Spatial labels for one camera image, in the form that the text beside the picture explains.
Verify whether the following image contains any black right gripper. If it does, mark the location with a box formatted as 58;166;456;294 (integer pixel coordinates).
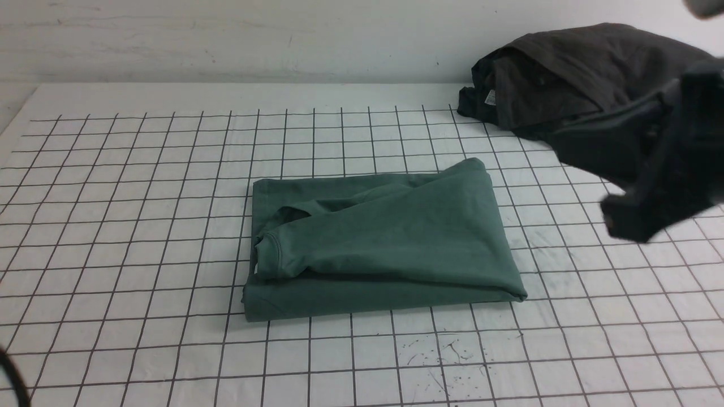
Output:
546;85;722;243

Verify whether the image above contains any green long-sleeve top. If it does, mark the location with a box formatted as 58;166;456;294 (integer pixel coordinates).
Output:
242;159;528;322

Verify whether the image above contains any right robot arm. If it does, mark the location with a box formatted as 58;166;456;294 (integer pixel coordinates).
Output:
534;23;722;243

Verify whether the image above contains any dark grey crumpled garment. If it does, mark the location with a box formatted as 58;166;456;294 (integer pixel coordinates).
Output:
457;23;714;140

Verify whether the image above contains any white grid table mat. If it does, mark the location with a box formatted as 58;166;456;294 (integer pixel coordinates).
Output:
1;84;723;406

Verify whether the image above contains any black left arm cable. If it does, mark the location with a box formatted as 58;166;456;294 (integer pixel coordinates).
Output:
0;348;32;407

